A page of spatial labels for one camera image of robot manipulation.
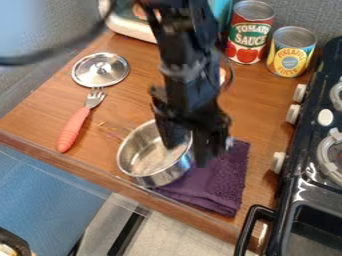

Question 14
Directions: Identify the fork with orange handle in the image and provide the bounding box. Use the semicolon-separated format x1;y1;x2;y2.
56;86;109;155

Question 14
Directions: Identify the black cable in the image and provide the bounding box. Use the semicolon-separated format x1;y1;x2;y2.
0;0;118;67

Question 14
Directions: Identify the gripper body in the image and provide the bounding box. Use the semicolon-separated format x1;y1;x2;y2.
148;63;234;136

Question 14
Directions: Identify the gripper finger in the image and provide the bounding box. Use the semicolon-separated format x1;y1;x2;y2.
152;112;194;150
192;130;234;168

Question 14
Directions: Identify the silver pot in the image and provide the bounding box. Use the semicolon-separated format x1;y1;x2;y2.
114;118;198;188

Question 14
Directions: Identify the silver lid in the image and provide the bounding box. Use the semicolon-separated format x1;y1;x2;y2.
69;51;133;89

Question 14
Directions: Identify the yellow pineapple can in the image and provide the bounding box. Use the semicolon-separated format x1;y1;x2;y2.
264;25;320;79

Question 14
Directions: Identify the red tomato sauce can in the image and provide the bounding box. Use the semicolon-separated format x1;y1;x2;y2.
224;0;277;66

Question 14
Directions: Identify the purple cloth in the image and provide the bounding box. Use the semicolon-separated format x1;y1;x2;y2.
152;138;253;219

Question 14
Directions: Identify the toy stove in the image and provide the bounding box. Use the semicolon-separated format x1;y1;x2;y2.
233;34;342;256

